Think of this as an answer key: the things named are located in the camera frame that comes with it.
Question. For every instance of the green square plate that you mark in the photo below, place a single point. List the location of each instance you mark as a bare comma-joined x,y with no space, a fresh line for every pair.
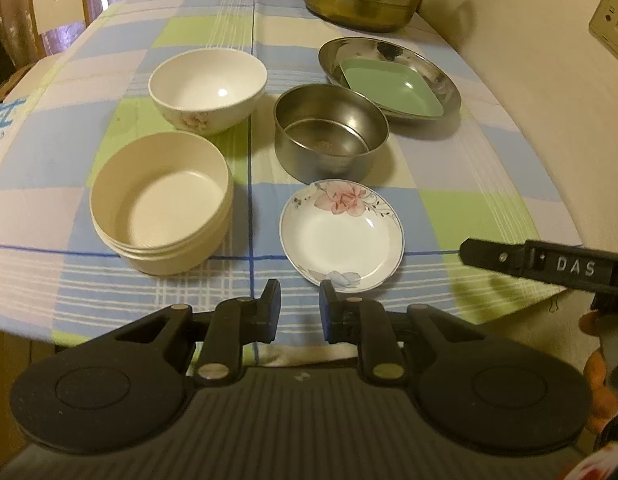
394,85

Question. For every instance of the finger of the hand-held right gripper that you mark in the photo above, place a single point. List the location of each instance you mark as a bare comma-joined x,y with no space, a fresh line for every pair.
489,255

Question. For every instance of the checked tablecloth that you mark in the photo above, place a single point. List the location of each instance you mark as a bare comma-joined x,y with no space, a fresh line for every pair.
214,20

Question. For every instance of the white wooden chair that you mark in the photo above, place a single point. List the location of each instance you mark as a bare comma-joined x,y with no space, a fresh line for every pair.
54,0

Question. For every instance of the cream ridged round bowl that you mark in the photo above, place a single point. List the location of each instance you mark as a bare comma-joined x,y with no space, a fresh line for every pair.
164,210

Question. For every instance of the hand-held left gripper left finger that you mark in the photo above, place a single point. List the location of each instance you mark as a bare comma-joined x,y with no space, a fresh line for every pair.
272,310

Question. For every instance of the stainless steel bowl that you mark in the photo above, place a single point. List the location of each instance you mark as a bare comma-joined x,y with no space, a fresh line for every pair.
329,130

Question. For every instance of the small floral white plate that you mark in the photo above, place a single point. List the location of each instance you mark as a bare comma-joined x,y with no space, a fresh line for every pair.
339,232

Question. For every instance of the white floral bowl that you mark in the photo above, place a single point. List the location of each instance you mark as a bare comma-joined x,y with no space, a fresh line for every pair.
204,85

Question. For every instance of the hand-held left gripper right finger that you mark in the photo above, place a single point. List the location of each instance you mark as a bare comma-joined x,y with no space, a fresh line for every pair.
329,315

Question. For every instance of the person's right hand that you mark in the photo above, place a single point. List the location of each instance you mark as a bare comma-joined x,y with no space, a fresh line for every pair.
596,385

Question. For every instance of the round stainless steel plate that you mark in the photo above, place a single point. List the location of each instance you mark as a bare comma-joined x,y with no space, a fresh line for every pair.
389,50

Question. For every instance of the blue white grid cloth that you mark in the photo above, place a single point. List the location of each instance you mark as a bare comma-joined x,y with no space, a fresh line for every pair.
6,130

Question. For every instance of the beige wall socket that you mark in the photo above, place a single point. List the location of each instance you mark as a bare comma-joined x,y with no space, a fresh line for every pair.
611,25

